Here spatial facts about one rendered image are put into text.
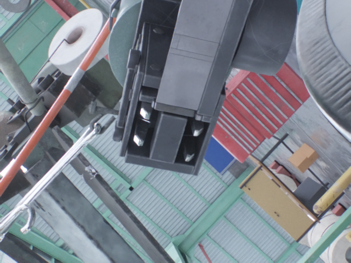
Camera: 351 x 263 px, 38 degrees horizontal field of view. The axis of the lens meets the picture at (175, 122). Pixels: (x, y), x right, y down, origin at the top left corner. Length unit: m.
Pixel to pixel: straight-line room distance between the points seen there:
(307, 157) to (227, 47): 9.28
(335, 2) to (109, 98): 0.85
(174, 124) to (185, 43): 0.08
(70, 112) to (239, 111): 4.33
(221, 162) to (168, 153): 9.33
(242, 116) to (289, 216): 5.46
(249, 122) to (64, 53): 4.52
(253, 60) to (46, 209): 0.86
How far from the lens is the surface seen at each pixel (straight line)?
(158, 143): 0.47
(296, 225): 10.90
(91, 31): 1.14
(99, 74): 1.38
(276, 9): 0.43
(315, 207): 4.30
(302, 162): 9.65
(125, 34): 0.58
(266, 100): 5.46
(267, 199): 10.42
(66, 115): 1.27
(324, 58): 0.53
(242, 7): 0.40
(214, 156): 9.73
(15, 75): 1.11
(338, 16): 0.60
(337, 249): 12.71
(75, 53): 1.13
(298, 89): 5.54
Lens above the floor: 1.45
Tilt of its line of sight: level
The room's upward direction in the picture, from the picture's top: 136 degrees counter-clockwise
